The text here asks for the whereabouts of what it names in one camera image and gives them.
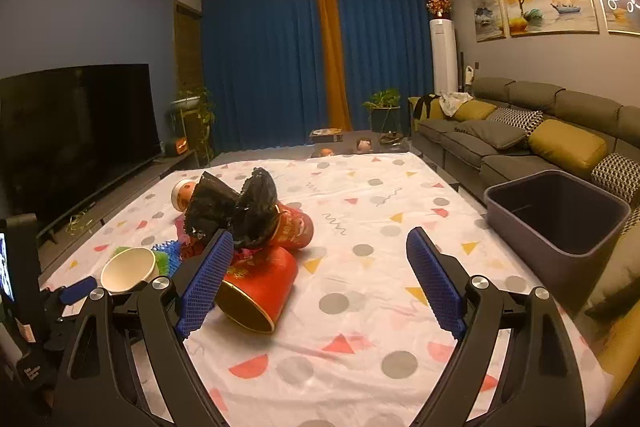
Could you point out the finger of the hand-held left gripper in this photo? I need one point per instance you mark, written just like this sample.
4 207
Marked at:
77 289

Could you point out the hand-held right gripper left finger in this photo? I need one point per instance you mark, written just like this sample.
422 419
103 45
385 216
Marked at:
202 287

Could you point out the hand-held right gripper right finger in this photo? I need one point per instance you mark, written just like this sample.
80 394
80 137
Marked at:
432 279

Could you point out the blue foam net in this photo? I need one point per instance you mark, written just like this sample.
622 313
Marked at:
167 257

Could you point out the red printed paper cup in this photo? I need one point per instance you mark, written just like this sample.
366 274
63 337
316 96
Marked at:
295 229

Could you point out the dark grey plastic bin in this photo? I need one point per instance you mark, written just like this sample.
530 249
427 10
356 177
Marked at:
530 227

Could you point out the white paper cup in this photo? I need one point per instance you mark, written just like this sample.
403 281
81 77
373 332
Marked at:
127 269

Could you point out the red paper bucket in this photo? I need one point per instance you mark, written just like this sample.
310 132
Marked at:
265 282

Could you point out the black plastic bag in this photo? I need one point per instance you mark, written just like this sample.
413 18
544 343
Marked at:
225 207

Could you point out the small white-lidded bottle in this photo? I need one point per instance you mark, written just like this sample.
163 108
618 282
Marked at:
182 194

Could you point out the dark television stand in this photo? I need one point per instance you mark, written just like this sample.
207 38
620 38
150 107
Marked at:
150 177

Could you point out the grey sofa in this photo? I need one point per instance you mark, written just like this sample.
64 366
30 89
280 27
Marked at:
500 162

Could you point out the black flat television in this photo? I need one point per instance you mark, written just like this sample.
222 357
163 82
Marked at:
75 132

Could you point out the dark tray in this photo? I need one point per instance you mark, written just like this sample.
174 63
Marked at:
391 139

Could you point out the toy head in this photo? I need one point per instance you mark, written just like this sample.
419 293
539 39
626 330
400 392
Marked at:
364 145

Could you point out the grey cushion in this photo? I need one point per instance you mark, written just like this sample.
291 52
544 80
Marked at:
492 134

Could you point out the small orange toy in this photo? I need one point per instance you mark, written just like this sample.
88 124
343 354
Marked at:
327 152

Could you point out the dark jacket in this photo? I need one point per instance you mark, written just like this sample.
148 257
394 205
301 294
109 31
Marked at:
425 107

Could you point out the small yellow cushion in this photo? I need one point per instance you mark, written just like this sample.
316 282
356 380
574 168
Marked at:
475 109

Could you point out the white cloth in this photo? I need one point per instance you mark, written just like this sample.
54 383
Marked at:
454 103

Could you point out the flat printed box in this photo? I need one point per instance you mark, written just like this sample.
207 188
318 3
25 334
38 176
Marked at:
326 134

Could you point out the black and white patterned cushion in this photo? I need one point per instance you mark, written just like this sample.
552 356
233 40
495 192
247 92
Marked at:
617 174
517 118

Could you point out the trailing plant on stand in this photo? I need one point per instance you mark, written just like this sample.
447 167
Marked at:
192 104

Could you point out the potted green plant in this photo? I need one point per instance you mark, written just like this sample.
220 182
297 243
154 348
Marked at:
384 99

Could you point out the large yellow cushion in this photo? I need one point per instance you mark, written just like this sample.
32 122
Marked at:
567 147

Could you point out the small white jug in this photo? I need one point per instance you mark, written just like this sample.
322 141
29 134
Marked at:
468 74

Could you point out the white standing air conditioner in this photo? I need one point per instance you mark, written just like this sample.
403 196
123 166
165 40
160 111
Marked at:
444 57

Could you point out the blue curtain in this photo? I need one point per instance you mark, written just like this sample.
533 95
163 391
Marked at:
260 67
390 57

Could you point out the orange curtain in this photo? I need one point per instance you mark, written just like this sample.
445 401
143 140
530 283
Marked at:
332 57

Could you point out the red flower decoration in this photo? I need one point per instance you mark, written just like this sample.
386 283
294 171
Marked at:
439 4

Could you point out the small landscape painting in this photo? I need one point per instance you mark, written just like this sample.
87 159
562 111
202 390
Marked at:
487 9

